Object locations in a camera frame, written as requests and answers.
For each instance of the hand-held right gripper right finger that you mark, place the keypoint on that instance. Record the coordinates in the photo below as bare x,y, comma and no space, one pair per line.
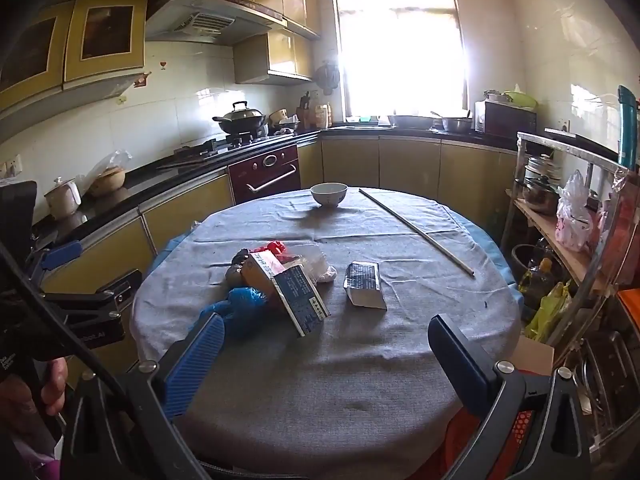
460,357

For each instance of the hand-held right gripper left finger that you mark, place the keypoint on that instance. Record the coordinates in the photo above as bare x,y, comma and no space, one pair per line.
200,360

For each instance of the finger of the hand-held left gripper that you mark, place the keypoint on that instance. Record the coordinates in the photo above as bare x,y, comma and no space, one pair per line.
60,255
107,292

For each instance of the blue plastic bag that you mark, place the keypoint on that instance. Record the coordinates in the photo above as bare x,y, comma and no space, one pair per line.
245,305

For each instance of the red plastic basket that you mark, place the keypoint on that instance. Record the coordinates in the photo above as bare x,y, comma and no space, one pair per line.
520,422

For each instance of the orange and blue carton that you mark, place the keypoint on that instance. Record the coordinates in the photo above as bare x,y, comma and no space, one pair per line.
295,290

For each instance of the small blue white packet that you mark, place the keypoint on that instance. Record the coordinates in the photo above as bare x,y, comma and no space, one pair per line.
362,285

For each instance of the red plastic wrapper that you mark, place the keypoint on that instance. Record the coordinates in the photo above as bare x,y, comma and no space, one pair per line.
275,247

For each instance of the white tissue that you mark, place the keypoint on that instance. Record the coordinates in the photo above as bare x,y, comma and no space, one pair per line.
322,267

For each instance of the person's left hand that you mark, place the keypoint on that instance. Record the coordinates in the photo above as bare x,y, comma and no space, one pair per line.
54,385

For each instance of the white electric pot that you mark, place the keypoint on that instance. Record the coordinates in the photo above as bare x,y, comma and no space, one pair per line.
62,199

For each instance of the cardboard box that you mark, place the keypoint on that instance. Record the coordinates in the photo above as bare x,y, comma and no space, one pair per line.
532,355

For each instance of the blue table cover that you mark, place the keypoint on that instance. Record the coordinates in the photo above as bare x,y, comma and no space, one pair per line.
170,255

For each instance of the clay pot in plastic bag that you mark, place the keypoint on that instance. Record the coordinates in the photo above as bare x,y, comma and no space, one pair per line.
107,180

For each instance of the yellow green plastic bag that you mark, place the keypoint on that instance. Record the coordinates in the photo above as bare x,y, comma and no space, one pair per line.
550,310

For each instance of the cooking oil bottle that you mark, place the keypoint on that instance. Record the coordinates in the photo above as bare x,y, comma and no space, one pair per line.
535,280

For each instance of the grey tablecloth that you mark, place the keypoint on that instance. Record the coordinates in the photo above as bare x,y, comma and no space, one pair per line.
350,370

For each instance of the dark bucket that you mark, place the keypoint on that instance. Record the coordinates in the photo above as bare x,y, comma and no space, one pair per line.
522,260

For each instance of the black kitchen countertop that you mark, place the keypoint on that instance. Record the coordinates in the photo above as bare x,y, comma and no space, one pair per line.
150,175

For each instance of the long thin stick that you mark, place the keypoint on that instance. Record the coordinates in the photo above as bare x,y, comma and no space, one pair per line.
415,230

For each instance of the steel pot with lid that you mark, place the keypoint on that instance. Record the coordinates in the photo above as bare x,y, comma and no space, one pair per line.
540,199

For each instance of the pink and white plastic bag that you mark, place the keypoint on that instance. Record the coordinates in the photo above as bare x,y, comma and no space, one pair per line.
575,215

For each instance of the dark red built-in oven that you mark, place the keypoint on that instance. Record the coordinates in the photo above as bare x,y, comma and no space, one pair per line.
265,172

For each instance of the black gas stove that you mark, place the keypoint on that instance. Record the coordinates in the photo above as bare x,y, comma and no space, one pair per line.
235,141

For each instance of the stacked steel pots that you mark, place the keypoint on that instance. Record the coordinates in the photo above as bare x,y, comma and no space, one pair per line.
540,167

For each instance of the white ceramic bowl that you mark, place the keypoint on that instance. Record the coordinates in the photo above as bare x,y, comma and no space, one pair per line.
328,195

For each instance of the black wok with lid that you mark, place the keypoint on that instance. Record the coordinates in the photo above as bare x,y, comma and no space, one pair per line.
240,119

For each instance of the round metal bowl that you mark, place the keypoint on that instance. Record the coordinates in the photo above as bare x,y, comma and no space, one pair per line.
456,125

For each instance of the metal storage rack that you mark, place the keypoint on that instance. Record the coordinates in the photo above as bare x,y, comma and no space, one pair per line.
595,160

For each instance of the microwave oven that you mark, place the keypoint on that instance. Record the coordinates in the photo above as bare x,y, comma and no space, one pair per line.
505,120

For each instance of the wide metal basin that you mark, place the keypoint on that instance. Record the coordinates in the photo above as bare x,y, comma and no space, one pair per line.
410,121

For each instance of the ceramic dishes pile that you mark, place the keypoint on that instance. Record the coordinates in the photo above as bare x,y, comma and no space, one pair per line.
285,120

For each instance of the green plastic basin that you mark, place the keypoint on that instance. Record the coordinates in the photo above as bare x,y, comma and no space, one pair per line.
520,99

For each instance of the knife block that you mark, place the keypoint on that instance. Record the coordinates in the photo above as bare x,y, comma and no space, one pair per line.
304,112

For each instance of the steel range hood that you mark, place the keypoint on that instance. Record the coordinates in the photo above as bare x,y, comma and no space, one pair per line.
200,20

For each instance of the teal thermos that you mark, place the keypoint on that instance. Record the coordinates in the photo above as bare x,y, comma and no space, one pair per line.
626,125

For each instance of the bright window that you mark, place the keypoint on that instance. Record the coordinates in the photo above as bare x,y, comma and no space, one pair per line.
400,45

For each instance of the white wall socket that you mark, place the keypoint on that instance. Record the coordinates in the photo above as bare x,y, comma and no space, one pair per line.
11,166

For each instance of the framed yellow wall cabinets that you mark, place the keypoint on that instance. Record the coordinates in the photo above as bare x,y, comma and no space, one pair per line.
100,40

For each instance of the small yellow wall cabinet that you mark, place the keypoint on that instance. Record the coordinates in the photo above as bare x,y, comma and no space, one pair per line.
270,60

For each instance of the small wall fan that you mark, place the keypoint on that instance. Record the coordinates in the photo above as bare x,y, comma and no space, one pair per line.
327,79

